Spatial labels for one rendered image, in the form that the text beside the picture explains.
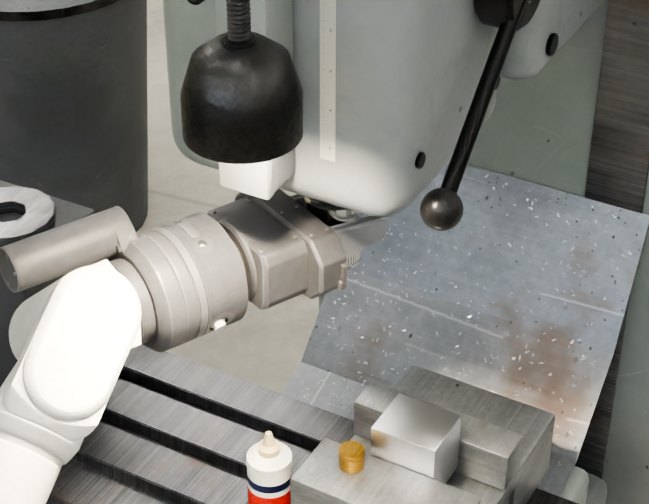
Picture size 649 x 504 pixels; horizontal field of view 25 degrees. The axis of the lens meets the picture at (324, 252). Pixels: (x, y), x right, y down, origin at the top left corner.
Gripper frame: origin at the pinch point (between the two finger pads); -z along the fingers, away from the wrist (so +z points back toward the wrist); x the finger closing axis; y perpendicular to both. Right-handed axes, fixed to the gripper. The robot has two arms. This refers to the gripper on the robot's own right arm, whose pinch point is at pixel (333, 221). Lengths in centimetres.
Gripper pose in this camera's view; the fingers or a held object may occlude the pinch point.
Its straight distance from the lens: 116.0
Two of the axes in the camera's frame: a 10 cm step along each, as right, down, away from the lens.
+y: -0.1, 8.2, 5.7
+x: -5.9, -4.7, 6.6
